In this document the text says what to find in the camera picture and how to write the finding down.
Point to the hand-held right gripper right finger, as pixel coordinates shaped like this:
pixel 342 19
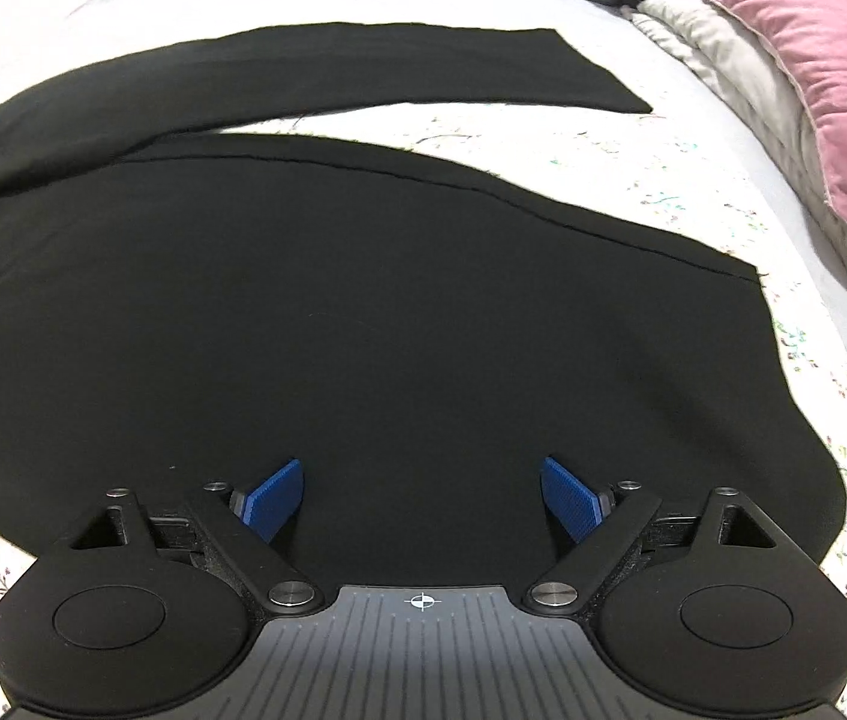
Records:
pixel 570 499

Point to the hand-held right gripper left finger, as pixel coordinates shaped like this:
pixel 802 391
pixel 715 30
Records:
pixel 273 499

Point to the black pants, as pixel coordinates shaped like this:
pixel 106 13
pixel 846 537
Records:
pixel 318 315

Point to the floral bed sheet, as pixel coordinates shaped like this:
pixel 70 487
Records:
pixel 618 157

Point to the beige quilted comforter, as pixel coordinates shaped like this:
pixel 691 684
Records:
pixel 738 52

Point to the pink pillow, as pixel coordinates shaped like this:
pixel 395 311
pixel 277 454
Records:
pixel 828 52

